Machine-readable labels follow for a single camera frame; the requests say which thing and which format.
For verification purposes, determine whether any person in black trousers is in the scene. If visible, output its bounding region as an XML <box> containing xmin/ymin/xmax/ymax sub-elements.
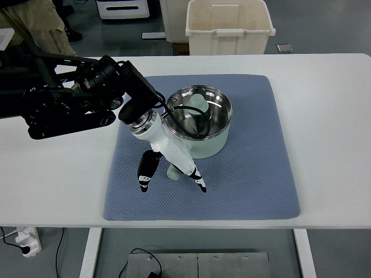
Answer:
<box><xmin>52</xmin><ymin>0</ymin><xmax>82</xmax><ymax>42</ymax></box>

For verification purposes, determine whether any green pot with handle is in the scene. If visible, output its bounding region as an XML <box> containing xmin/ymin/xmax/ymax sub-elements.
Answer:
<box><xmin>165</xmin><ymin>85</ymin><xmax>232</xmax><ymax>162</ymax></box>

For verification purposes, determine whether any grey metal base plate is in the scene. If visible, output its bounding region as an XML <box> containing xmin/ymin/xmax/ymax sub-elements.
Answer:
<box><xmin>126</xmin><ymin>253</ymin><xmax>271</xmax><ymax>277</ymax></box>

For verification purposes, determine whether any blue quilted mat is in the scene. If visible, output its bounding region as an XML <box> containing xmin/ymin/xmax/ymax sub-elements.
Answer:
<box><xmin>103</xmin><ymin>74</ymin><xmax>301</xmax><ymax>221</ymax></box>

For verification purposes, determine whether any person in khaki trousers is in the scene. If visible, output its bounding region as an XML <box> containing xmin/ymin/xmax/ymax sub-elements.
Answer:
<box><xmin>1</xmin><ymin>0</ymin><xmax>77</xmax><ymax>56</ymax></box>

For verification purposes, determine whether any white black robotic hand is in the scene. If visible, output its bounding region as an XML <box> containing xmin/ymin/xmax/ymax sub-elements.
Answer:
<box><xmin>130</xmin><ymin>112</ymin><xmax>207</xmax><ymax>193</ymax></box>

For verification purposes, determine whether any black cable on floor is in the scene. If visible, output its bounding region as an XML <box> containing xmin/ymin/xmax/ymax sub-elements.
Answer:
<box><xmin>55</xmin><ymin>227</ymin><xmax>65</xmax><ymax>278</ymax></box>

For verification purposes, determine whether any white machine with black slot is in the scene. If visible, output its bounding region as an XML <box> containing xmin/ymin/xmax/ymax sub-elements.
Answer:
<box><xmin>96</xmin><ymin>1</ymin><xmax>150</xmax><ymax>20</ymax></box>

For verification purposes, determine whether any white table leg left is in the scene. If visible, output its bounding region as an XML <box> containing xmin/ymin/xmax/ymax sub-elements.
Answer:
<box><xmin>79</xmin><ymin>228</ymin><xmax>103</xmax><ymax>278</ymax></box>

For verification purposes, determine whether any cream plastic bin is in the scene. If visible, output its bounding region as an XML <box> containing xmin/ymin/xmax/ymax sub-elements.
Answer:
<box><xmin>185</xmin><ymin>0</ymin><xmax>276</xmax><ymax>56</ymax></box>

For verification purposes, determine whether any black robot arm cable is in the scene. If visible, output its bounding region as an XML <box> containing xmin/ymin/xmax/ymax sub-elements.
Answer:
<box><xmin>115</xmin><ymin>60</ymin><xmax>211</xmax><ymax>139</ymax></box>

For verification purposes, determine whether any white table leg right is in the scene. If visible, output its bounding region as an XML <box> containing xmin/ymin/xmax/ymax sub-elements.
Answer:
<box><xmin>293</xmin><ymin>229</ymin><xmax>317</xmax><ymax>278</ymax></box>

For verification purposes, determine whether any grey floor socket plate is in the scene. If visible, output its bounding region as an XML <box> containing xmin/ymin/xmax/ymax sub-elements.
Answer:
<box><xmin>276</xmin><ymin>43</ymin><xmax>293</xmax><ymax>54</ymax></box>

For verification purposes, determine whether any black power adapter cable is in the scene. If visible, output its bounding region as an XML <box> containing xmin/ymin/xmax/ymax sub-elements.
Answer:
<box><xmin>118</xmin><ymin>247</ymin><xmax>163</xmax><ymax>278</ymax></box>

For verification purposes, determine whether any white box behind bin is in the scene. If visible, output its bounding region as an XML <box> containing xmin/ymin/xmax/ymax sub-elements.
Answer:
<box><xmin>160</xmin><ymin>0</ymin><xmax>189</xmax><ymax>43</ymax></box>

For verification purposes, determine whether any white table leg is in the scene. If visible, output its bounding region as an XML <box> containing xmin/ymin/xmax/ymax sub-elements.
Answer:
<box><xmin>293</xmin><ymin>229</ymin><xmax>317</xmax><ymax>278</ymax></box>
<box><xmin>79</xmin><ymin>228</ymin><xmax>103</xmax><ymax>278</ymax></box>

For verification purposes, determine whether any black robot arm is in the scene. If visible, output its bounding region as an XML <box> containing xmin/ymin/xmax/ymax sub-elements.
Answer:
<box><xmin>1</xmin><ymin>42</ymin><xmax>162</xmax><ymax>140</ymax></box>

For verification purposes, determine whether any white side table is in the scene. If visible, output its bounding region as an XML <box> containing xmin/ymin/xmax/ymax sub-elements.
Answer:
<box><xmin>0</xmin><ymin>28</ymin><xmax>14</xmax><ymax>51</ymax></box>

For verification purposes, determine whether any white power strip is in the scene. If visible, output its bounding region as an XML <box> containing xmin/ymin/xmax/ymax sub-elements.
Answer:
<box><xmin>15</xmin><ymin>226</ymin><xmax>42</xmax><ymax>258</ymax></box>

